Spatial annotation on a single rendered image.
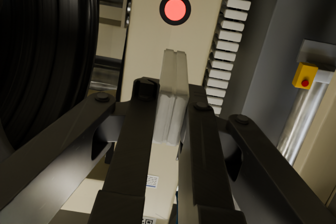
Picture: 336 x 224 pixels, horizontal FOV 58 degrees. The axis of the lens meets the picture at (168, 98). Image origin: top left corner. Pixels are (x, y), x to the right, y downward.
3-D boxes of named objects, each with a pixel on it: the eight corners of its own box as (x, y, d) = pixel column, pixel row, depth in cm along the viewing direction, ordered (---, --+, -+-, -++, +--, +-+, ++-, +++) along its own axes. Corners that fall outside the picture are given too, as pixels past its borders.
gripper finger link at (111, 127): (149, 151, 14) (82, 141, 13) (156, 101, 18) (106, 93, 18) (154, 123, 13) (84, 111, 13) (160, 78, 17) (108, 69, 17)
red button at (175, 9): (187, 1, 43) (183, 22, 44) (187, -1, 44) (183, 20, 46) (166, -3, 42) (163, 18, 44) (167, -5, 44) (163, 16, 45)
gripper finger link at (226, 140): (186, 127, 13) (254, 138, 13) (184, 82, 17) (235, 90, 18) (180, 155, 14) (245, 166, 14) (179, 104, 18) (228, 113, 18)
